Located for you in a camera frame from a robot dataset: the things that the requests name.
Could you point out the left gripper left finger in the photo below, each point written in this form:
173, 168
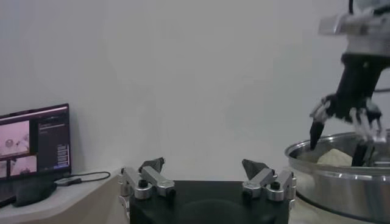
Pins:
155, 178

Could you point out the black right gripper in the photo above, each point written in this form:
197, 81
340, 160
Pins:
359, 82

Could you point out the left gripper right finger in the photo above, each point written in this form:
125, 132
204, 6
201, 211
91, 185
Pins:
259, 179

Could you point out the white steamed baozi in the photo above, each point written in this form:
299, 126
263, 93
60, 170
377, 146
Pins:
335, 158

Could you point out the stainless steel steamer basket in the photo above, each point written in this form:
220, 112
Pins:
335, 194

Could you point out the small black usb hub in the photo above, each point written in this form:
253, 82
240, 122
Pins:
68, 181

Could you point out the black laptop with dark screen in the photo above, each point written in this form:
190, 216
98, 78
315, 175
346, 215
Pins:
48, 137

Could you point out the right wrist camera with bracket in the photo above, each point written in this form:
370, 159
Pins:
341, 24

